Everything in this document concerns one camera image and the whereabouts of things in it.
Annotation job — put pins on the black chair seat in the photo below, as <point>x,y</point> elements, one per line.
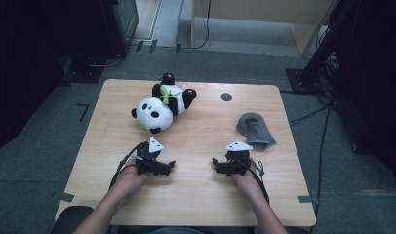
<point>69,221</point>

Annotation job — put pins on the black floor base plate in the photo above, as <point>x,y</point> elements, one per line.
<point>84,74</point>

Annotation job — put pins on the person's right hand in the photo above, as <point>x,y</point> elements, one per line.
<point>249,182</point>

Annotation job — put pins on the black metal stand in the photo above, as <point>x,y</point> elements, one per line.
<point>311,70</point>

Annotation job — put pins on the person's left hand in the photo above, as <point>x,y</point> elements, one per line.
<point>129,178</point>

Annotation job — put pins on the dark round table grommet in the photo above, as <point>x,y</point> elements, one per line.
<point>226,97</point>

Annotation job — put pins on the black monitor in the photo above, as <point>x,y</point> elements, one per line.
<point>121,22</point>

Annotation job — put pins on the light wooden cabinet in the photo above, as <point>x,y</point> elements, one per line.
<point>251,8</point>

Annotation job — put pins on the black angled floor tape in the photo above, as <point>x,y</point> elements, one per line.
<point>84,112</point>

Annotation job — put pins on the panda plush toy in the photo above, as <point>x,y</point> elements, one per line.
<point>153,112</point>

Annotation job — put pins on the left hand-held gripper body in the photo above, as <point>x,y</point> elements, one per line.
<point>150,164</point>

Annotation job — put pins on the grey knitted hat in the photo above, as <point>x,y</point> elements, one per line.
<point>254,128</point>

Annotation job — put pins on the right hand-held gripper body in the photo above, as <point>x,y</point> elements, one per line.
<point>236,162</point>

